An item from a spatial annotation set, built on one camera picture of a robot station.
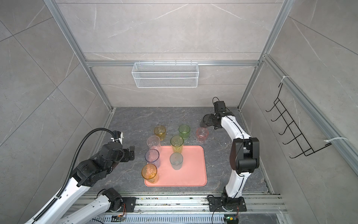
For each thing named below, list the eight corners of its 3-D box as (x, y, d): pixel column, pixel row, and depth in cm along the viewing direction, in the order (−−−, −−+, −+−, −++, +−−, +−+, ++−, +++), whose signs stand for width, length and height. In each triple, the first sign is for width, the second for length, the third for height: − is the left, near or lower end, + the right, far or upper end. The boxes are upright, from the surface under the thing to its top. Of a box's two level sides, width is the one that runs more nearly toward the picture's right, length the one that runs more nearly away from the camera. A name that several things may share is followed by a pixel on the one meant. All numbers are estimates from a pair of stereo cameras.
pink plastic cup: (197, 143, 100) (197, 140, 97) (196, 130, 108) (196, 127, 104) (209, 143, 100) (210, 140, 97) (207, 130, 108) (208, 127, 105)
